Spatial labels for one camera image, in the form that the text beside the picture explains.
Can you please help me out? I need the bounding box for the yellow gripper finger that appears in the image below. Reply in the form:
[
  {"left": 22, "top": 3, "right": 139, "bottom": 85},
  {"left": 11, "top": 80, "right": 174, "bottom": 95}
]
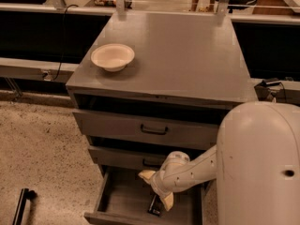
[
  {"left": 160, "top": 192, "right": 173, "bottom": 211},
  {"left": 139, "top": 170, "right": 156, "bottom": 185}
]

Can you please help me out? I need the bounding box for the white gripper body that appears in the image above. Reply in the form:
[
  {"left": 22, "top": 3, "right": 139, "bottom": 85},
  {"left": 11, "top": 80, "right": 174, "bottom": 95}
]
[{"left": 150, "top": 171, "right": 172, "bottom": 199}]

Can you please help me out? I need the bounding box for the black rxbar chocolate bar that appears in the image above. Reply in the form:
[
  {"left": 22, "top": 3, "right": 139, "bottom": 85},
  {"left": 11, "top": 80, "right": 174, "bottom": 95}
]
[{"left": 148, "top": 195, "right": 163, "bottom": 217}]

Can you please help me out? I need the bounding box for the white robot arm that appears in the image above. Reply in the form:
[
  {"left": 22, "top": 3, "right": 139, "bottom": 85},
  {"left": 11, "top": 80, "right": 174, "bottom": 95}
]
[{"left": 139, "top": 101, "right": 300, "bottom": 225}]

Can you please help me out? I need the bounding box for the middle grey drawer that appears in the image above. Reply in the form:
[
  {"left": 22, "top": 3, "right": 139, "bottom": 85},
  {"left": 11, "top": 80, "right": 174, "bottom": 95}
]
[{"left": 88, "top": 146, "right": 165, "bottom": 170}]

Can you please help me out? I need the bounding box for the bottom open grey drawer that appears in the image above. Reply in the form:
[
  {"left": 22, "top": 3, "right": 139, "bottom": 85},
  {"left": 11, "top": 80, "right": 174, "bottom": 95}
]
[{"left": 84, "top": 167, "right": 203, "bottom": 225}]

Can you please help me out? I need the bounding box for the top grey drawer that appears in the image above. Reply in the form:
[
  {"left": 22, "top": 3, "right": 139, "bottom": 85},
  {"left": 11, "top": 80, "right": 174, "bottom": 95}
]
[{"left": 73, "top": 110, "right": 218, "bottom": 150}]

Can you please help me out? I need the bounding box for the grey drawer cabinet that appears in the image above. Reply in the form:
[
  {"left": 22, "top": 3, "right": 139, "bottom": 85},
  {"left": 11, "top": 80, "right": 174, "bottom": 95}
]
[{"left": 66, "top": 10, "right": 260, "bottom": 225}]

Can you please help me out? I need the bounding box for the white paper bowl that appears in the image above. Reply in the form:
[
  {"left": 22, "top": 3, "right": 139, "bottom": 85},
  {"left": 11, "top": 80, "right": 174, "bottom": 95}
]
[{"left": 91, "top": 44, "right": 135, "bottom": 72}]

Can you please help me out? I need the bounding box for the black metal stand left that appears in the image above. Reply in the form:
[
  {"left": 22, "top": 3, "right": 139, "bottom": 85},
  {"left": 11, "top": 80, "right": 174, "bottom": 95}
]
[{"left": 12, "top": 188, "right": 37, "bottom": 225}]

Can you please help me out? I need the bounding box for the black power cable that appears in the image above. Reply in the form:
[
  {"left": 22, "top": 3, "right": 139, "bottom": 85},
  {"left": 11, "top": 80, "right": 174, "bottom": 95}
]
[{"left": 50, "top": 4, "right": 81, "bottom": 83}]

